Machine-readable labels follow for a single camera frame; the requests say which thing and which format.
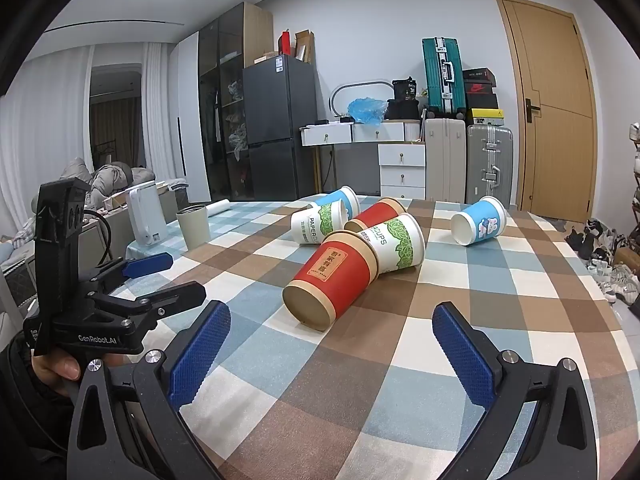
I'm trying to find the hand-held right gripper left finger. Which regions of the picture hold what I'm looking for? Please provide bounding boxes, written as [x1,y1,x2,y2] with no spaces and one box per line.
[66,300,233,480]

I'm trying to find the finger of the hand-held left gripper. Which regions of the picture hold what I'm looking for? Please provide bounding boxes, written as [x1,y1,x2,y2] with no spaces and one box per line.
[92,281,207,328]
[85,252,174,293]

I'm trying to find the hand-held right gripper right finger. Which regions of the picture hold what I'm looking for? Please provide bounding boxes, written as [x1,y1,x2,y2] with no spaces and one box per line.
[431,302,601,480]

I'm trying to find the red paper cup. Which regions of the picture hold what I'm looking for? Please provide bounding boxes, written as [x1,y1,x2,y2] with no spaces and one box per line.
[282,230,379,332]
[344,197,407,235]

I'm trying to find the person's left forearm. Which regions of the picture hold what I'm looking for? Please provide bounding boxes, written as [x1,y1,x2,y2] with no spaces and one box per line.
[0,332,76,480]

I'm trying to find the white green-leaf paper cup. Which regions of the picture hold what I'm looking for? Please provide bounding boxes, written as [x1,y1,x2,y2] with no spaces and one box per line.
[360,212,426,276]
[290,199,348,247]

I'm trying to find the blue white paper cup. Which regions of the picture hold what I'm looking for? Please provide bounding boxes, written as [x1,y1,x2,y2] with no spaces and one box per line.
[307,186,361,216]
[450,196,508,247]

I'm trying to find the person's left hand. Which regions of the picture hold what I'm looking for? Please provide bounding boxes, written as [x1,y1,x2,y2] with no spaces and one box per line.
[31,352,83,396]

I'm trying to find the white electric kettle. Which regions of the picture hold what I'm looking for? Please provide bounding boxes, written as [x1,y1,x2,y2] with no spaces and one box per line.
[126,184,169,247]

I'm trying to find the grey-green tumbler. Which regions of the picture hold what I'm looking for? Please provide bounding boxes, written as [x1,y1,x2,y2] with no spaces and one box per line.
[176,203,211,251]

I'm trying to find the checkered tablecloth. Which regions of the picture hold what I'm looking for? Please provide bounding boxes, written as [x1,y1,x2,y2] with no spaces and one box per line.
[125,195,640,480]

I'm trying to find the grey jacket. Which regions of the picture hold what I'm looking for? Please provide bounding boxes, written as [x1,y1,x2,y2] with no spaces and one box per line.
[60,157,156,206]

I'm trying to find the brown curtain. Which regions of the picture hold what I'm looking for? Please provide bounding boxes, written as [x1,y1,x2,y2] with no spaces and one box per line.
[90,97,143,168]

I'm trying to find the white sheer curtain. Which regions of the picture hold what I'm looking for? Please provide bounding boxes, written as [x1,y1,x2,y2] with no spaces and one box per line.
[0,45,93,201]
[142,42,176,181]

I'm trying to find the pile of shoes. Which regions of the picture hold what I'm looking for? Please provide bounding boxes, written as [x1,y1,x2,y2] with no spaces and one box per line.
[565,217,640,306]

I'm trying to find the dark grey refrigerator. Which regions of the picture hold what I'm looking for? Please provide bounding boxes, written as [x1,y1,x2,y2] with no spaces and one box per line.
[242,54,320,202]

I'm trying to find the dark glass-door cabinet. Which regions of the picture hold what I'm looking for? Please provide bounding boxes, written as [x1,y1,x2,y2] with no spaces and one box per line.
[197,2,274,201]

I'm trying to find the silver suitcase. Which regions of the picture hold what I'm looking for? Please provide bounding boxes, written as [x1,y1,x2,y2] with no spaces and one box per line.
[466,124,515,206]

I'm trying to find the white dressing table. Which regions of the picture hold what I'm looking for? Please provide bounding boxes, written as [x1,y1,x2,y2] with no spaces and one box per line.
[300,121,427,202]

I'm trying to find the beige suitcase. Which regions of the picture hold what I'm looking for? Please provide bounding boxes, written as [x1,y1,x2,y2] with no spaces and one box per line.
[424,117,467,203]

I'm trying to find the shoe rack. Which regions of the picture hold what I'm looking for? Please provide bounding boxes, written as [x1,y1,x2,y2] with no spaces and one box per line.
[627,122,640,251]

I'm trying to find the oval mirror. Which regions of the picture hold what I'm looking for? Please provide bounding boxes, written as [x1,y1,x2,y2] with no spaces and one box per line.
[330,80,393,121]

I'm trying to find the wooden door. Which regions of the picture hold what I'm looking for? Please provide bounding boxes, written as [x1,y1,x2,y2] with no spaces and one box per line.
[495,0,598,223]

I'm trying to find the black bag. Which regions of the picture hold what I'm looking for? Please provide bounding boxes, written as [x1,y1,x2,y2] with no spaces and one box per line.
[387,79,420,121]

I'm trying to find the blue plastic bag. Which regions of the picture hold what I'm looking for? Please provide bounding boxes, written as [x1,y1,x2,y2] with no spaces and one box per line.
[347,97,388,126]

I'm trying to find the cardboard box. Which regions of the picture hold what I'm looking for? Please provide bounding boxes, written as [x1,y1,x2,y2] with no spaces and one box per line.
[295,30,316,63]

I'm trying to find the teal suitcase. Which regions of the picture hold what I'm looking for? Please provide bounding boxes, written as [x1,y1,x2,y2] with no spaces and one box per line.
[421,37,468,115]

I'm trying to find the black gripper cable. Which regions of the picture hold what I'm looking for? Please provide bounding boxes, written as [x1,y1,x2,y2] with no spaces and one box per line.
[82,210,113,266]

